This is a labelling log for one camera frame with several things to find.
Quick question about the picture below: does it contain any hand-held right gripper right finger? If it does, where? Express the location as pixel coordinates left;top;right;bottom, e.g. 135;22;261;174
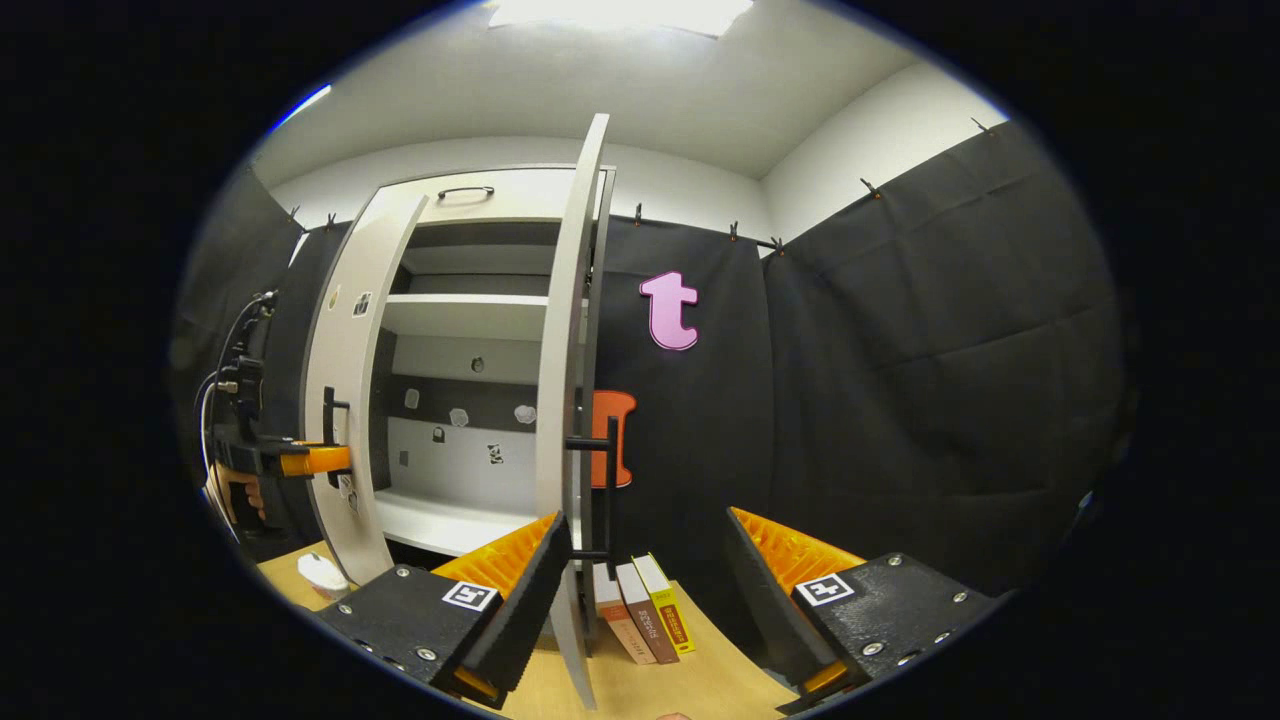
722;507;1006;713

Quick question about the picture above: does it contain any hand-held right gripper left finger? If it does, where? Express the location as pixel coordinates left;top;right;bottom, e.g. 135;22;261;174
315;512;575;711

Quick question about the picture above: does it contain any beige cabinet door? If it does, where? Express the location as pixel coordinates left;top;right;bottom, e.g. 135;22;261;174
303;193;429;586
535;113;623;711

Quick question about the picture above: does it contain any beige double-door shoe cabinet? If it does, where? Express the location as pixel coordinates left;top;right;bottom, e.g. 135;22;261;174
300;165;616;661

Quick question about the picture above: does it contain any beige cabinet inner shelf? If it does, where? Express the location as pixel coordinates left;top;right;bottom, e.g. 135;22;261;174
380;293;591;341
372;488;561;558

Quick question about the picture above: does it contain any beige cabinet top panel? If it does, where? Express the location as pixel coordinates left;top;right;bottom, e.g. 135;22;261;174
410;168;606;223

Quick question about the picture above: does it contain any white and orange book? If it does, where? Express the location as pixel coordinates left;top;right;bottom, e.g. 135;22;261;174
592;563;658;666

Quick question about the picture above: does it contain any yellow book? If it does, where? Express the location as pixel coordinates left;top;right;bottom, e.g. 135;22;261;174
633;553;697;656

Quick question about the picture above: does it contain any brown book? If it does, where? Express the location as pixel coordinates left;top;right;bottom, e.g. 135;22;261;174
615;562;681;664

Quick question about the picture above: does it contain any black backdrop cloth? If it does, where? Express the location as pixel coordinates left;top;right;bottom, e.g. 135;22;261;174
170;120;1131;641

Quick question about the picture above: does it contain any narrow ceiling light strip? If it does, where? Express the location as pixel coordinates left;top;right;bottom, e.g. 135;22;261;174
270;83;333;131

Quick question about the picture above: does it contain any rectangular ceiling light panel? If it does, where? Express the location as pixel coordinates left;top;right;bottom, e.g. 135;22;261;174
487;0;756;39

